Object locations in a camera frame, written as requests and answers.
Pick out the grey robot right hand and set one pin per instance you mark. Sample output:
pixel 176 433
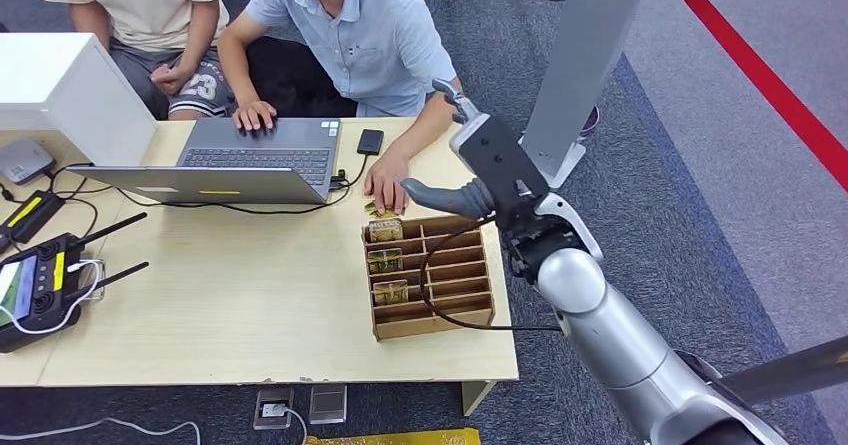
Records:
pixel 437 195

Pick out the person's left hand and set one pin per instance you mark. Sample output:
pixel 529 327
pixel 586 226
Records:
pixel 387 184
pixel 172 79

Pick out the person's right hand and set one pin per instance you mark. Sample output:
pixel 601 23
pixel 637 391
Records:
pixel 255 116

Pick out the person's right forearm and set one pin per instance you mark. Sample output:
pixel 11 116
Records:
pixel 89 21
pixel 232 71

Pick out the person's left forearm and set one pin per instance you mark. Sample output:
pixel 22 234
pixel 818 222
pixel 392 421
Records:
pixel 199 34
pixel 424 124

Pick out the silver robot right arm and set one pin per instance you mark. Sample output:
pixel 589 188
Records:
pixel 616 336

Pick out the gold patterned card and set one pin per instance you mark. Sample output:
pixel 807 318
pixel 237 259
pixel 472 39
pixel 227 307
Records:
pixel 374 211
pixel 385 230
pixel 391 292
pixel 384 261

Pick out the person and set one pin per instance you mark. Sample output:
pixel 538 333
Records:
pixel 371 38
pixel 132 5

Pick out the wooden card organizer box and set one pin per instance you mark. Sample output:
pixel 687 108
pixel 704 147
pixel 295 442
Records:
pixel 430 323

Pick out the black external drive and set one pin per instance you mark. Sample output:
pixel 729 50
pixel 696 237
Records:
pixel 371 142

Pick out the grey laptop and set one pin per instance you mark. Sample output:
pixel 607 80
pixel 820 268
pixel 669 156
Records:
pixel 298 138

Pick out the white box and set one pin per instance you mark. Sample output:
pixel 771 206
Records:
pixel 66 84

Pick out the grey router box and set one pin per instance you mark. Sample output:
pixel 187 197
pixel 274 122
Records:
pixel 23 160

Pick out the dark round base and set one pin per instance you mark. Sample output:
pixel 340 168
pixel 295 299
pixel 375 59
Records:
pixel 591 120

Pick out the black device with yellow label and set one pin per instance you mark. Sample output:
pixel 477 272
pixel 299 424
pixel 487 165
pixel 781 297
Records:
pixel 40 220

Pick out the wooden desk leg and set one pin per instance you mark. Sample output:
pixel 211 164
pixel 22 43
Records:
pixel 472 396

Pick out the grey kiosk stand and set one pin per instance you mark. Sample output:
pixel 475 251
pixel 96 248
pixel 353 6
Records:
pixel 583 51

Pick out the grey floor socket cover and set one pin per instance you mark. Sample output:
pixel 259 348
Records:
pixel 328 403

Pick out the black remote controller with antennas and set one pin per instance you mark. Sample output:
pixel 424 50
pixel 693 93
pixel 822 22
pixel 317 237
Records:
pixel 40 283

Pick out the yellow bag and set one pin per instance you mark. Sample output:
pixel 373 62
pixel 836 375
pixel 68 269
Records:
pixel 397 438

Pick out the floor socket with white plug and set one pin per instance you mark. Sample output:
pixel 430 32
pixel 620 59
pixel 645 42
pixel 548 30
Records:
pixel 273 409

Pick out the white rimmed round base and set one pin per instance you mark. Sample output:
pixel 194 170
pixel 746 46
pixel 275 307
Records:
pixel 705 370

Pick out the red barrier belt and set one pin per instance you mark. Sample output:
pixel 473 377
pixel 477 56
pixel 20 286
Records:
pixel 762 74

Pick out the grey metal bar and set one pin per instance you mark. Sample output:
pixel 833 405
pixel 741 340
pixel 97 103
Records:
pixel 795 369

